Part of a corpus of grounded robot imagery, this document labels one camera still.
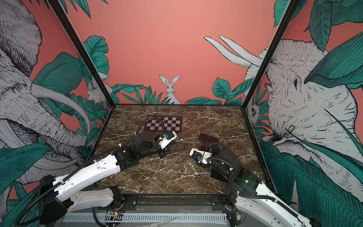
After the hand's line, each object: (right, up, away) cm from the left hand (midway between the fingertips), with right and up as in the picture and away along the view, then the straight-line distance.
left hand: (175, 140), depth 71 cm
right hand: (+11, 0, -4) cm, 11 cm away
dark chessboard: (-7, +7, +37) cm, 38 cm away
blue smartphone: (+21, -5, +33) cm, 39 cm away
